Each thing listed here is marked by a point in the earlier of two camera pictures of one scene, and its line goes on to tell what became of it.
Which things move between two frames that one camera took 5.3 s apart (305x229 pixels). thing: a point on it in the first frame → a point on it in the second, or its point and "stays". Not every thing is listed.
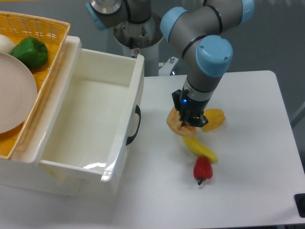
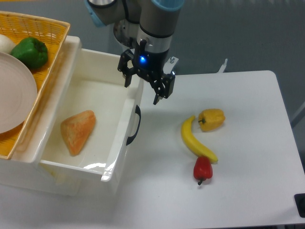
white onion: [6, 45] stays
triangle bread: [173, 121] → [76, 130]
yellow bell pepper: [216, 118] stays
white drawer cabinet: [77, 142] stays
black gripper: [190, 110] → [151, 64]
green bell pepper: [35, 53] stays
